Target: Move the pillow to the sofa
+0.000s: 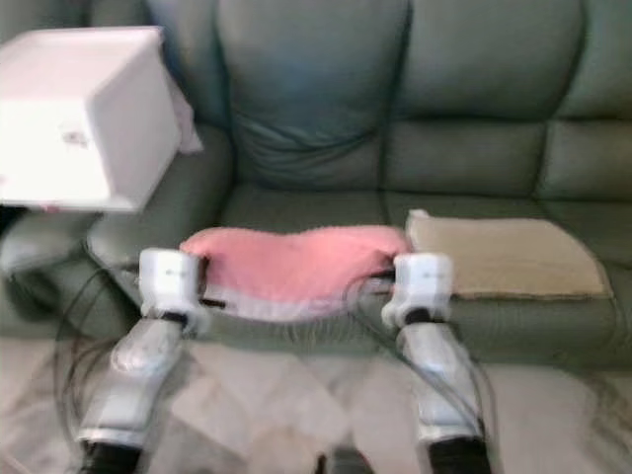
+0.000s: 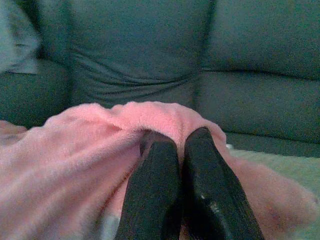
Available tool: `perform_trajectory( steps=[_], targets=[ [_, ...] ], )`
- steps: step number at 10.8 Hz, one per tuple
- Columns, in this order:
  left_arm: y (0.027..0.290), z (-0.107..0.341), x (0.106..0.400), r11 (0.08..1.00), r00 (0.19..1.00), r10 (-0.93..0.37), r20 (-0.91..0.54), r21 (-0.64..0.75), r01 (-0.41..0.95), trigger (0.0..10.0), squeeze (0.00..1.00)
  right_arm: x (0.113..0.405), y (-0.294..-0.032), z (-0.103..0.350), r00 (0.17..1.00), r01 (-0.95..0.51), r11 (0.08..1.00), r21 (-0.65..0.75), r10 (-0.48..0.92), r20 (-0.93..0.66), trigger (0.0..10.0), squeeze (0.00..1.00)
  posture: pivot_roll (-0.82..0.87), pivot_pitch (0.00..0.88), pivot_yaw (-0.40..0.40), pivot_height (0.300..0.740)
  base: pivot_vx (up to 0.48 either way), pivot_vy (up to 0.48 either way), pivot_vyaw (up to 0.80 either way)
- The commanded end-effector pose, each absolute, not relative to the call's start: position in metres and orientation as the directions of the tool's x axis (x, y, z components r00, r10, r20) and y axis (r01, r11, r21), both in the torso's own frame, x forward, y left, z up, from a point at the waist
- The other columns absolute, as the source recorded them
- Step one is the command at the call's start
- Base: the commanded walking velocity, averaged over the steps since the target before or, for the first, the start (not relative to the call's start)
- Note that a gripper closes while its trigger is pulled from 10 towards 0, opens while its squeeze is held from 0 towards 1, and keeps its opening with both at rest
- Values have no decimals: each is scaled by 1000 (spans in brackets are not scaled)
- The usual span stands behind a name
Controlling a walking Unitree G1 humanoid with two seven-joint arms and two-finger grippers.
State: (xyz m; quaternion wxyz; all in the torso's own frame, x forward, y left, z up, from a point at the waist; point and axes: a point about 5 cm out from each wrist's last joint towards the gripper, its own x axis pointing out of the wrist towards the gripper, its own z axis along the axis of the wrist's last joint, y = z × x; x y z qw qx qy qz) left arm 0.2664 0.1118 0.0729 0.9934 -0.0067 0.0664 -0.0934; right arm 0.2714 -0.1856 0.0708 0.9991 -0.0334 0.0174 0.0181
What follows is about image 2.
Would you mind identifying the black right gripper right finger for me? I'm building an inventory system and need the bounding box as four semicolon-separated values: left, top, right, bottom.
181;126;265;240

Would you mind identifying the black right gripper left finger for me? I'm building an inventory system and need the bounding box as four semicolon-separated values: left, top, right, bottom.
114;133;183;240

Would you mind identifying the pink fluffy pillow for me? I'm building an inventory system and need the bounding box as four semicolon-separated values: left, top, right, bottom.
0;100;320;240

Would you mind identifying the white pillow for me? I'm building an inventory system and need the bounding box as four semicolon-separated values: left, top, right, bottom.
0;0;41;75

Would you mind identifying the dark green leather sofa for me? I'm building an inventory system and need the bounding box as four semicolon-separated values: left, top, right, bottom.
0;0;320;159

